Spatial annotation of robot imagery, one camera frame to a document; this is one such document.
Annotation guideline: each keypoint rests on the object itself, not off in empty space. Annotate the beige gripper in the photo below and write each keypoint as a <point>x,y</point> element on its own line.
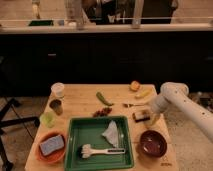
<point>154,117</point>

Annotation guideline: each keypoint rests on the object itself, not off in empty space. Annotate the wooden whiteboard eraser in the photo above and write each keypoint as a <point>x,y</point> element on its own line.
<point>140,116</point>

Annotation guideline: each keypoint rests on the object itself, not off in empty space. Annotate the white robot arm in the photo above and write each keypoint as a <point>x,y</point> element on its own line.
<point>177,94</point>

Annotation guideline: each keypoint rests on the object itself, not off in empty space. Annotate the dark purple bowl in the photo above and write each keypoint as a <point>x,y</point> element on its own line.
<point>153,144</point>

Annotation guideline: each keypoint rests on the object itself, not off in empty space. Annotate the orange bowl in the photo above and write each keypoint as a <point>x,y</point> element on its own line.
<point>55,156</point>

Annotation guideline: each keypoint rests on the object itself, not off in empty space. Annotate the yellow banana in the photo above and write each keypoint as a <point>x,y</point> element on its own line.
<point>143,94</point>

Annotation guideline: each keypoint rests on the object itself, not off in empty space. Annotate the metal fork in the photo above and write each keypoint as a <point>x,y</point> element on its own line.
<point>129,105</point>

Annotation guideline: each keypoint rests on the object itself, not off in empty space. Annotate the orange fruit half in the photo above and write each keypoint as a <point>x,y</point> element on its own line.
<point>135,86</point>

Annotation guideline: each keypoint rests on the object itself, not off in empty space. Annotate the bunch of red grapes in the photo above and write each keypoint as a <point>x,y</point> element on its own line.
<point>103,112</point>

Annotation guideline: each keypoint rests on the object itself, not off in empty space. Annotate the green chili pepper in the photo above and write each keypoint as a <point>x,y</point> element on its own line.
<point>103,100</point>

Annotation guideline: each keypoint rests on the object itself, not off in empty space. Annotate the green plastic tray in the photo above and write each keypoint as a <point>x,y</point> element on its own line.
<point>89,131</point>

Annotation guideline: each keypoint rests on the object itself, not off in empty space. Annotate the white dish brush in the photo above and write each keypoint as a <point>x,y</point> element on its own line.
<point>87,150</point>

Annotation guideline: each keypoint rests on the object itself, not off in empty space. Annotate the dark brown cup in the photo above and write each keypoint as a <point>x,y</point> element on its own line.
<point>56,106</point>

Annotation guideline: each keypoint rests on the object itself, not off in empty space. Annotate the white plastic cup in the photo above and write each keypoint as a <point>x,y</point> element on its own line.
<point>58,89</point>

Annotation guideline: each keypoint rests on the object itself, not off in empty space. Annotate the blue sponge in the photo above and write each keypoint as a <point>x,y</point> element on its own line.
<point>52,144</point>

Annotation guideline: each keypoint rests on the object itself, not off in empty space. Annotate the light green small cup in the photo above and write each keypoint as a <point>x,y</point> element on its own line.
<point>47,119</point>

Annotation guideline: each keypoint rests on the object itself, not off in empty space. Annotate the long dark counter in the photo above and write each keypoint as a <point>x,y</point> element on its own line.
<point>33,60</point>

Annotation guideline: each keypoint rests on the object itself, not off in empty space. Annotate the green tray on counter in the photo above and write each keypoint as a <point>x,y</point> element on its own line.
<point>41,23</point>

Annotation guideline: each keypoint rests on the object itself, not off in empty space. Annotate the black office chair base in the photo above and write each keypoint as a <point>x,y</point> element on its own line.
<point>6,164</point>

